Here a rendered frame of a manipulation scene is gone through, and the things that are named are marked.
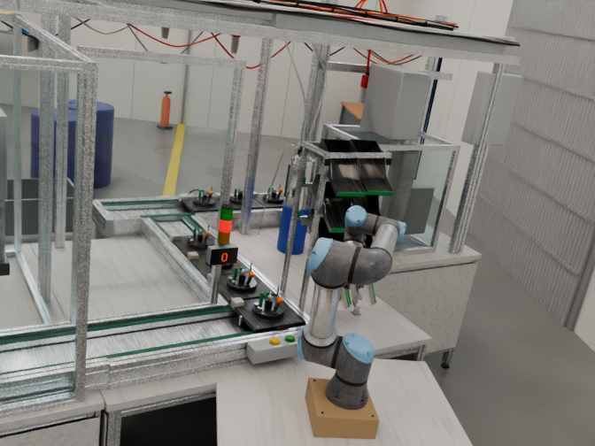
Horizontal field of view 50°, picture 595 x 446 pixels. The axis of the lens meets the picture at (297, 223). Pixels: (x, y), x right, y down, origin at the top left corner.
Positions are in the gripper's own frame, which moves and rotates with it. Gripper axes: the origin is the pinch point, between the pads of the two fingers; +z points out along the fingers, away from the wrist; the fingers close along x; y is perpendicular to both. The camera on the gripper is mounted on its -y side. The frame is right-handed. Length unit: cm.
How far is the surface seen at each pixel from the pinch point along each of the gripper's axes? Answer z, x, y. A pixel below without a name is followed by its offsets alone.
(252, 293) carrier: -18, 63, 24
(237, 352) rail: 15.5, 47.1, 3.0
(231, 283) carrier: -21, 71, 17
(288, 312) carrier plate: -9, 44, 27
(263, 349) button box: 13.8, 36.9, 5.8
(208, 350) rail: 18, 51, -9
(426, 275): -78, 39, 152
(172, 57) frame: -68, 37, -73
